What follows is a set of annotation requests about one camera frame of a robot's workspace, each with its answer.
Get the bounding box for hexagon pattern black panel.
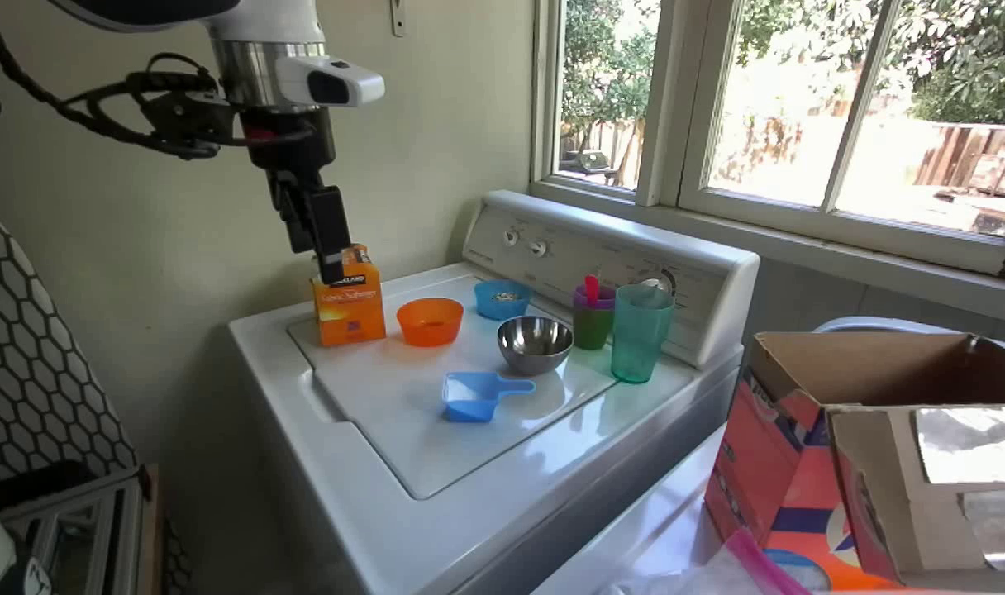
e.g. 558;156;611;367
0;222;140;484

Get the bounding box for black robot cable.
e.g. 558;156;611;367
0;0;253;166

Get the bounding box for steel metal bowl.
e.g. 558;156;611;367
497;314;573;376

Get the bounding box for white dryer machine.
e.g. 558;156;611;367
528;314;1005;595

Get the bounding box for stacked coloured cups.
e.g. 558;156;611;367
573;275;615;352

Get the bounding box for orange fabric softener box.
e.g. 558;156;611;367
310;246;387;347

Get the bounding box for white washing machine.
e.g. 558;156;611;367
232;193;756;595

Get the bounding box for orange plastic bowl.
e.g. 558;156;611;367
397;297;463;347

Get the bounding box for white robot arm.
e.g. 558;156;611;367
54;0;384;280

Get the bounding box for blue bowl with oats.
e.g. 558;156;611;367
473;280;528;321

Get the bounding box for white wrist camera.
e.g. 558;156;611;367
307;60;387;107

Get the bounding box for blue plastic scoop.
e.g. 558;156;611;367
443;371;535;423

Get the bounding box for white window frame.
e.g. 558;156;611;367
535;0;1005;321

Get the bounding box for washer timer knob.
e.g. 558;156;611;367
643;267;679;297

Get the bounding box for grey metal frame stand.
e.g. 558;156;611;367
0;470;164;595

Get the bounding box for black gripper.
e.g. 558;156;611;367
242;111;352;285

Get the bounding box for teal green plastic cup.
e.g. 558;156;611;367
611;285;673;383

